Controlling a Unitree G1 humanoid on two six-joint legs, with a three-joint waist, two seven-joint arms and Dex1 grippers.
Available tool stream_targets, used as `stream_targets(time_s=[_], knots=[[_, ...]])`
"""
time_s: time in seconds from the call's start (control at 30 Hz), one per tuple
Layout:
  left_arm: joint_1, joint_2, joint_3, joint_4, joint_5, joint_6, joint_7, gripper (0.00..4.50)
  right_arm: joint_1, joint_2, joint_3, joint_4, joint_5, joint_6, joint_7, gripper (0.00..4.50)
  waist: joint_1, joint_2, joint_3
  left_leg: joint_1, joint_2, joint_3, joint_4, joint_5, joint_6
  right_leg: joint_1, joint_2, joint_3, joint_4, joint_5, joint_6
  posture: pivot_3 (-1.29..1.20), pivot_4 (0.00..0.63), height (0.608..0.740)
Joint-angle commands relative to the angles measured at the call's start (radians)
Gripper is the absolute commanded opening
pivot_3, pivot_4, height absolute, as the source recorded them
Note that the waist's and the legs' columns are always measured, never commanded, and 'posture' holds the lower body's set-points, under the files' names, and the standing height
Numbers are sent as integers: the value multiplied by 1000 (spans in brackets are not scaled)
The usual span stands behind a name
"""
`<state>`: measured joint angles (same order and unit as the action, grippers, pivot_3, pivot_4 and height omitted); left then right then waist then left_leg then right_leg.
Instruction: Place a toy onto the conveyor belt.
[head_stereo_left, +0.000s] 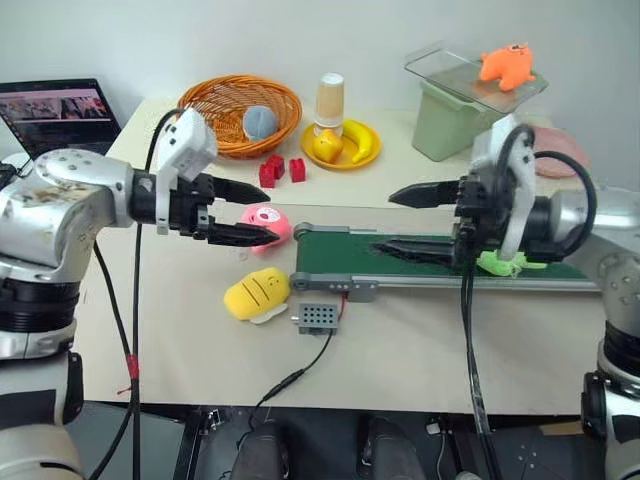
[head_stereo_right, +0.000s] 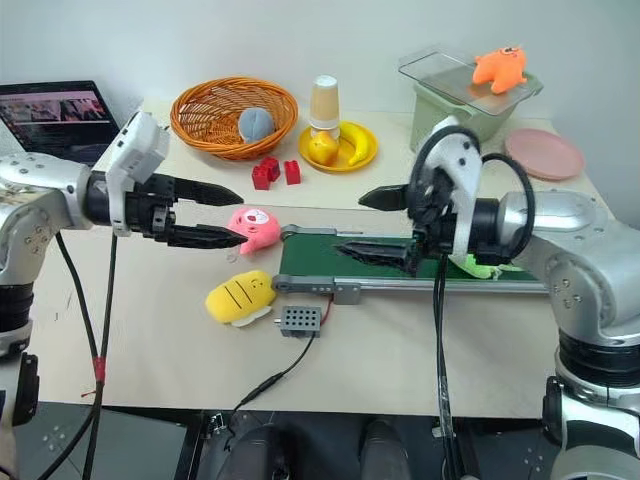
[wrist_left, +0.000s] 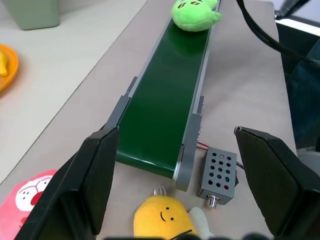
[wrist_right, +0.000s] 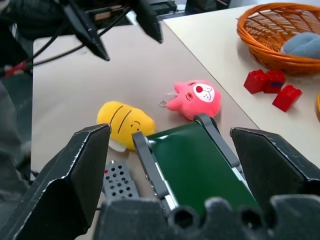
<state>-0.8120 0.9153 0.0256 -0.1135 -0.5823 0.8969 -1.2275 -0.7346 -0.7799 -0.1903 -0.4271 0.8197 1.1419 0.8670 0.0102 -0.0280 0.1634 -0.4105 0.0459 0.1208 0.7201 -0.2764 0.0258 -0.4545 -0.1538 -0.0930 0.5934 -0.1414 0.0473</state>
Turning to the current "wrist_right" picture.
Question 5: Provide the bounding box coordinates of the red block with blue mark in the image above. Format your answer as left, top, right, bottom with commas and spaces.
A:
263, 69, 287, 94

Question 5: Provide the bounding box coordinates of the green conveyor belt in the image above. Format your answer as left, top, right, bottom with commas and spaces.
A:
131, 113, 261, 213

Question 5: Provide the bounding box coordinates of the yellow plush toy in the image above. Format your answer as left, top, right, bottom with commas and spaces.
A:
96, 100, 157, 152

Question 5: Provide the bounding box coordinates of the red connector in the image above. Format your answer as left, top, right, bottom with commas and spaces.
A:
4, 60, 29, 77

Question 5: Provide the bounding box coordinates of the pink plush toy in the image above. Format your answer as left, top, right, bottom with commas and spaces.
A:
158, 79, 223, 122

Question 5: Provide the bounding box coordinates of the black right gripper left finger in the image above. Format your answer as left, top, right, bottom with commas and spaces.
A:
0, 123, 112, 240

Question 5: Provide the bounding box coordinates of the blue plush toy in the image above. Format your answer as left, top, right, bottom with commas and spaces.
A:
279, 32, 320, 60

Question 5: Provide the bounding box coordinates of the grey perforated control box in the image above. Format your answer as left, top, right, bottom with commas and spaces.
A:
101, 159, 141, 201

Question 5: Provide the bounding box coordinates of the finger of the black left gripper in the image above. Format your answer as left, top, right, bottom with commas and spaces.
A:
134, 0, 164, 45
63, 0, 111, 62

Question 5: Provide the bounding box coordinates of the orange wicker basket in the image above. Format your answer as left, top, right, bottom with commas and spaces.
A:
236, 2, 320, 77

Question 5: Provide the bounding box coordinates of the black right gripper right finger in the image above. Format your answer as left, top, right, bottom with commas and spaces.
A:
229, 127, 320, 209

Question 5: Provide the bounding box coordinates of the red toy building block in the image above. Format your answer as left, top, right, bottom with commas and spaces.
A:
243, 69, 270, 95
272, 84, 303, 112

